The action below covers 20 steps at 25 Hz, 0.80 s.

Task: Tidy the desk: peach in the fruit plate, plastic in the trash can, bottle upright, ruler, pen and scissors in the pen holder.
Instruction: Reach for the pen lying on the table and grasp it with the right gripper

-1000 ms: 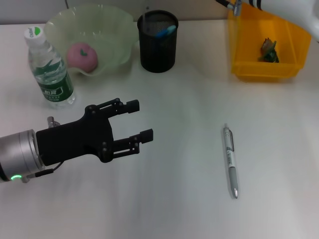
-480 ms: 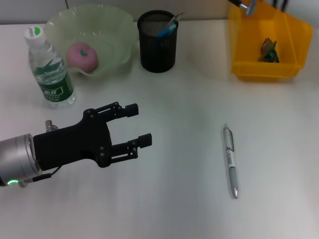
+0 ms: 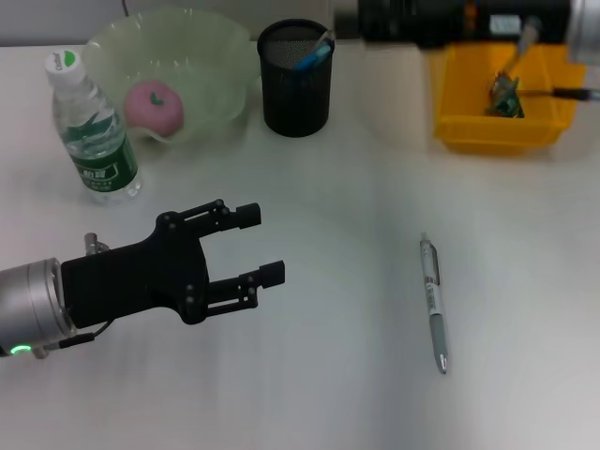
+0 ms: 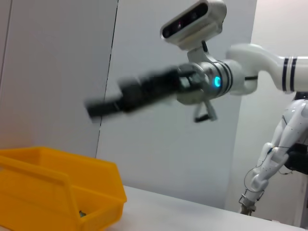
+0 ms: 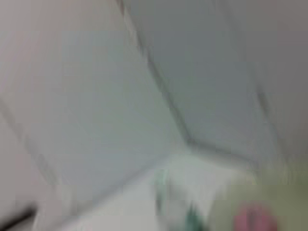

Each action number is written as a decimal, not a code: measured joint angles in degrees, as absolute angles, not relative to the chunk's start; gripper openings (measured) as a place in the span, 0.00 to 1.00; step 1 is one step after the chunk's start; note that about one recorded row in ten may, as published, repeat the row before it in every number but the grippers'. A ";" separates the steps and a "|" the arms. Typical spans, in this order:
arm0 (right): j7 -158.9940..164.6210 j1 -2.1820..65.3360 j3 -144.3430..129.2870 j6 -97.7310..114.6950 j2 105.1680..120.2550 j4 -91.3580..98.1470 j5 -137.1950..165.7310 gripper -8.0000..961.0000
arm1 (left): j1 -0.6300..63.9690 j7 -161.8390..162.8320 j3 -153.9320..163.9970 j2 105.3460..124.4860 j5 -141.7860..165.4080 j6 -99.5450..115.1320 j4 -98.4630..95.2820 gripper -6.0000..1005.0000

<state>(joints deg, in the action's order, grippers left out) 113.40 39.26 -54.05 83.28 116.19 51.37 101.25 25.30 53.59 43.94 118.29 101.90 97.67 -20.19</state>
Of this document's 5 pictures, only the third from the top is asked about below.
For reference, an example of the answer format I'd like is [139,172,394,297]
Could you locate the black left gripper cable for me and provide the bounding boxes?
[27,322,112,360]

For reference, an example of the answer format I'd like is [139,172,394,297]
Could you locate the right gripper cable with plug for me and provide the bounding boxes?
[496,16,600,102]

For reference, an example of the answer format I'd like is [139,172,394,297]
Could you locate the yellow plastic bin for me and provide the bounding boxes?
[430,41,589,154]

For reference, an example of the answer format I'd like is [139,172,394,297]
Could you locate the clear green-label water bottle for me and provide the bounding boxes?
[44,49,142,206]

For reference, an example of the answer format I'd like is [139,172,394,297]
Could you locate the silver connector stud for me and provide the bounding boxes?
[82,232,113,257]

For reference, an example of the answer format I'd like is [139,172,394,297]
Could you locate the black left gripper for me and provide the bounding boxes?
[59,199,288,330]

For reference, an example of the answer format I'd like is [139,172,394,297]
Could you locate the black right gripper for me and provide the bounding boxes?
[333,0,576,51]

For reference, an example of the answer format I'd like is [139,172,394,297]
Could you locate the grey click pen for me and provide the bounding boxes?
[419,232,452,376]

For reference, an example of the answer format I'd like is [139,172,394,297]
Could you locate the green plastic wrapper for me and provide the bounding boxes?
[485,69,527,118]

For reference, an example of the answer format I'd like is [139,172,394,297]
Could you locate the translucent green fruit bowl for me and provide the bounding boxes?
[82,7,263,146]

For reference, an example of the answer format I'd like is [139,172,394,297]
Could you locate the pink toy peach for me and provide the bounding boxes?
[124,79,185,139]

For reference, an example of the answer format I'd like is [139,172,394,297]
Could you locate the blue capped scissors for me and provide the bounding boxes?
[293,28,337,72]

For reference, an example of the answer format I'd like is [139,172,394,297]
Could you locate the black mesh pen holder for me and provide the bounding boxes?
[256,18,337,138]

